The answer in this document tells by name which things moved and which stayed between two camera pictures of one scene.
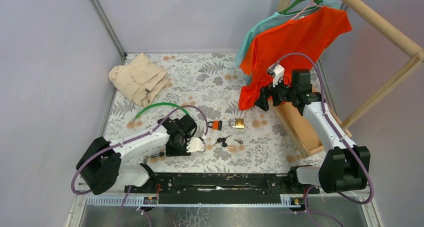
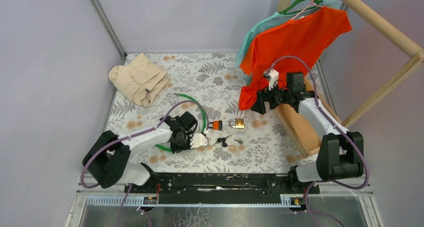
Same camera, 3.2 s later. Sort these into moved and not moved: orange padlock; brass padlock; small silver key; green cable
Moved: green cable
Not moved: brass padlock; small silver key; orange padlock
